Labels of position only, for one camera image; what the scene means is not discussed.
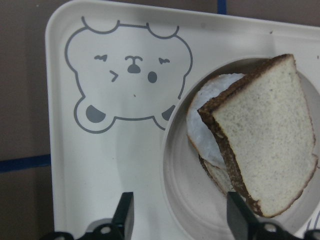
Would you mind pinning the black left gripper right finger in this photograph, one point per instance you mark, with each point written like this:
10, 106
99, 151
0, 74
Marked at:
240, 219

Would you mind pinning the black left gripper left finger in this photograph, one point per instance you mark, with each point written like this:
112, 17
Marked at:
123, 217

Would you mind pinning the round cream plate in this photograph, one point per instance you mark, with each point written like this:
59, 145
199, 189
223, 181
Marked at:
196, 203

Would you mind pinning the bread slice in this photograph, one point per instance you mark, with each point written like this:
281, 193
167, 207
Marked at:
264, 132
219, 176

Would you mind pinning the fried egg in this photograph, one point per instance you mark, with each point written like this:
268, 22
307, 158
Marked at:
199, 124

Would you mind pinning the cream bear tray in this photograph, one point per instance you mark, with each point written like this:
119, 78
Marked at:
120, 77

